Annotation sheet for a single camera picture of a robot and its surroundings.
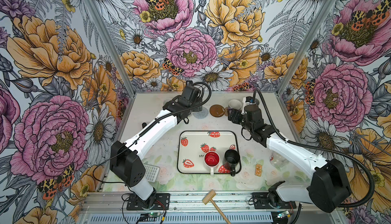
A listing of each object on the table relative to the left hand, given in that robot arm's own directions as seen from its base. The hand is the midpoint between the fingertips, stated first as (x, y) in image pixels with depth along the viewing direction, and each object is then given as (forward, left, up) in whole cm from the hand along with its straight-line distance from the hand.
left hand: (192, 105), depth 82 cm
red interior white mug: (-21, -11, -22) cm, 32 cm away
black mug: (-20, -22, -20) cm, 36 cm away
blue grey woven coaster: (+12, -6, -24) cm, 27 cm away
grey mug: (+13, -42, -12) cm, 46 cm away
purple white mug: (+13, -27, -15) cm, 34 cm away
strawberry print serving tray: (-11, 0, -25) cm, 28 cm away
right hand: (-4, -22, -5) cm, 23 cm away
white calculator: (-27, +22, -23) cm, 42 cm away
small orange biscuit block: (-27, -35, -23) cm, 50 cm away
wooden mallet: (-39, -8, -23) cm, 46 cm away
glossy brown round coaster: (+16, -17, -25) cm, 34 cm away
